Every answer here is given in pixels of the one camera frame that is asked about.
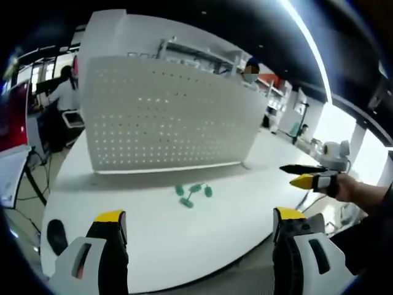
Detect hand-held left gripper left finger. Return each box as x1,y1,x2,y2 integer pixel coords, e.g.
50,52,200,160
49,210,130,295

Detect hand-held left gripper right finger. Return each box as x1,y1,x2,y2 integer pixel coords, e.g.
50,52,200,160
272,206,359,295

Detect green dumbbell toy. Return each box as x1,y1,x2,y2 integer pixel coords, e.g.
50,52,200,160
174,181,214,210

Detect white perforated mounting plate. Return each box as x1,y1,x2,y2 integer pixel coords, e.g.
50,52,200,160
80,55,267,176

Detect person's right hand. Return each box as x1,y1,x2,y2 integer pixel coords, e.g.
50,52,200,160
336,173,374,203

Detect white side table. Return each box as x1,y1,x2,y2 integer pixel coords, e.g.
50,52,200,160
0,146,49,211

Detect white storage shelving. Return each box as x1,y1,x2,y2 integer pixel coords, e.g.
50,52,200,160
158,36,251,76

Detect red panel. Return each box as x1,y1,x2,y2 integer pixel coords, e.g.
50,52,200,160
0,84,30,153

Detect white square pillar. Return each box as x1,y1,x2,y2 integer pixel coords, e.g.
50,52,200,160
77,8,128,62

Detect black floor cable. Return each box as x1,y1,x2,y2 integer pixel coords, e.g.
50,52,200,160
15,146,53,202

